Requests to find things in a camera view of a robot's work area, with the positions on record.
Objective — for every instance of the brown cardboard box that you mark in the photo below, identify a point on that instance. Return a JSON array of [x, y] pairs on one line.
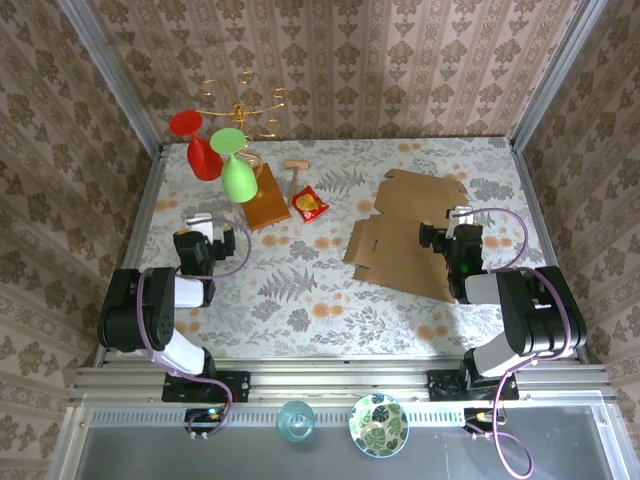
[[395, 240]]

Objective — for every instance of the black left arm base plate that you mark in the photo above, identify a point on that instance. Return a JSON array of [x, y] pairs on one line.
[[235, 386]]

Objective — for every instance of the green plastic wine glass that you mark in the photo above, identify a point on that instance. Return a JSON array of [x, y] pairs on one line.
[[240, 182]]

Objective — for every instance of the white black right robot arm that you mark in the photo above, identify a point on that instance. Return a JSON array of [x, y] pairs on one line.
[[535, 310]]

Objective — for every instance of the teal glass cup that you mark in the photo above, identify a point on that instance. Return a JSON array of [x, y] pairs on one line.
[[296, 421]]

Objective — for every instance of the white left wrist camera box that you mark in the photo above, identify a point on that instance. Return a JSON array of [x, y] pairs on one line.
[[200, 224]]

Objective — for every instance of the leaf pattern bowl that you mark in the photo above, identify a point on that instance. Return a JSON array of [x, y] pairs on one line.
[[378, 425]]

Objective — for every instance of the red snack packet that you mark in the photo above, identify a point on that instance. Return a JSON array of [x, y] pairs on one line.
[[310, 204]]

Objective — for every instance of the aluminium frame rail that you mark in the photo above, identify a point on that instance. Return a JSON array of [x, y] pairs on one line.
[[340, 385]]

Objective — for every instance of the aluminium corner post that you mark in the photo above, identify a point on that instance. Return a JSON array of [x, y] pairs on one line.
[[110, 70], [555, 70]]

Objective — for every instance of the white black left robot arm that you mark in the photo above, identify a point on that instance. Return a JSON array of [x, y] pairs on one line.
[[130, 310]]

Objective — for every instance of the small wooden mallet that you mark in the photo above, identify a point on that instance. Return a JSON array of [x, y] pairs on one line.
[[295, 180]]

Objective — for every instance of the red plastic wine glass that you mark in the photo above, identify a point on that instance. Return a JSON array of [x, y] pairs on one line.
[[202, 160]]

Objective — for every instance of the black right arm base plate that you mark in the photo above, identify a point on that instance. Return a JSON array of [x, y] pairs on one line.
[[442, 385]]

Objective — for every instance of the small black connector board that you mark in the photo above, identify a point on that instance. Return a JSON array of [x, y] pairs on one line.
[[205, 417], [482, 417]]

